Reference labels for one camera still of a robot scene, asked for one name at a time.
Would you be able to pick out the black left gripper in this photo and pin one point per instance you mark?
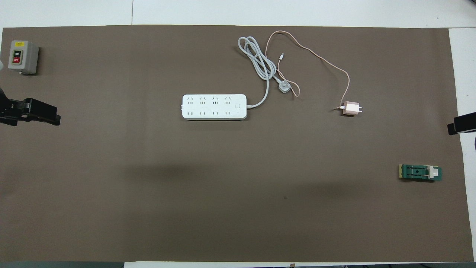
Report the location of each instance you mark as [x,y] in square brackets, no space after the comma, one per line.
[11,111]

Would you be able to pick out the pink charger adapter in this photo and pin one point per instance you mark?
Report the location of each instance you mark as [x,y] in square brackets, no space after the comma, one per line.
[351,108]

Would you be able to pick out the white power strip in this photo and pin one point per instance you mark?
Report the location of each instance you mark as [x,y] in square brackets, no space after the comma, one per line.
[214,107]

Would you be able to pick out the green circuit board module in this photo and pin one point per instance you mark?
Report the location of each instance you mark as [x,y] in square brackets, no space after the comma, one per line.
[418,172]

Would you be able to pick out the brown table mat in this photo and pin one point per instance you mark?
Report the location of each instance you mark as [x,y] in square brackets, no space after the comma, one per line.
[223,186]

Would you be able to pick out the grey on off switch box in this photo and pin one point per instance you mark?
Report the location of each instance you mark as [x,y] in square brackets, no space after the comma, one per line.
[23,56]

